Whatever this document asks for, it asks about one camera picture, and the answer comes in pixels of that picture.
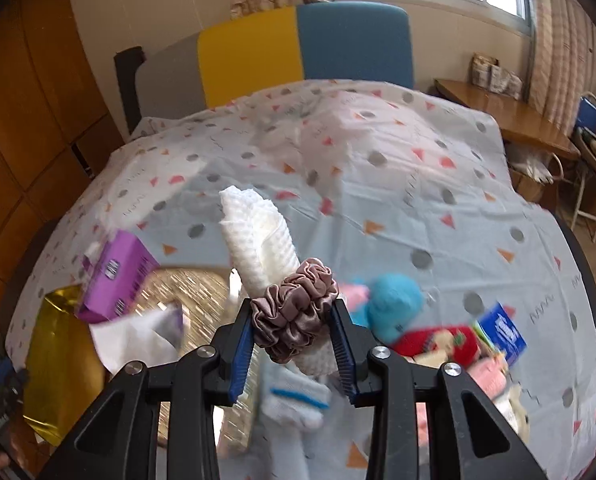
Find white bag under table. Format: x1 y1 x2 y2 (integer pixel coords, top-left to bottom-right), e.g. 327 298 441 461
506 143 564 184

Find gold embossed tissue box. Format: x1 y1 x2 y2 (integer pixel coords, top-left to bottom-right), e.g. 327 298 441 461
134 268 260 458

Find gold metal tray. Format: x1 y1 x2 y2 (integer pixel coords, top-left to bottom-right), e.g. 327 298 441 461
24 285 107 448

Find red christmas sock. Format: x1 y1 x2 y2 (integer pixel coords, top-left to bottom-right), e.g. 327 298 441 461
391 325 480 366

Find packets on side table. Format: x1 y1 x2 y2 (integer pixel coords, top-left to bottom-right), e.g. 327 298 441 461
469 53 522 101

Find wooden wardrobe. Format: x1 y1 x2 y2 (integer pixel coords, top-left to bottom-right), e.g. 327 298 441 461
0 0 123 334

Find patterned plastic tablecloth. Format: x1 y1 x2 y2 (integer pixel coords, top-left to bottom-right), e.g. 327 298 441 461
5 80 596 479

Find blue folding chair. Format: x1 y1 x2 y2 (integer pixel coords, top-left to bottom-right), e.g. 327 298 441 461
570 91 596 243

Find pink towel blue band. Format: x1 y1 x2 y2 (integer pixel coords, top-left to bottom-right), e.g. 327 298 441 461
467 354 507 400

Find purple cardboard box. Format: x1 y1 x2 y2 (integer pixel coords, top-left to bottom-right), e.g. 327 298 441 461
77 231 158 324

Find blue plush elephant toy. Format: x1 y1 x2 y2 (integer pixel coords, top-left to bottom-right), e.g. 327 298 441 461
339 274 425 346

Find wooden side table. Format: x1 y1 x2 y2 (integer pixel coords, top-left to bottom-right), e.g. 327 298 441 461
435 79 580 160

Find right floral curtain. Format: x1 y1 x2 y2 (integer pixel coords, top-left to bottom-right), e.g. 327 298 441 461
528 0 596 134

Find blue Tempo tissue pack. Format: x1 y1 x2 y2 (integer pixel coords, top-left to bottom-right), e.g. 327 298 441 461
475 304 527 366

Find white knit gloves bundle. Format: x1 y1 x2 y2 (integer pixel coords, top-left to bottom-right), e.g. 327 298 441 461
261 363 332 431

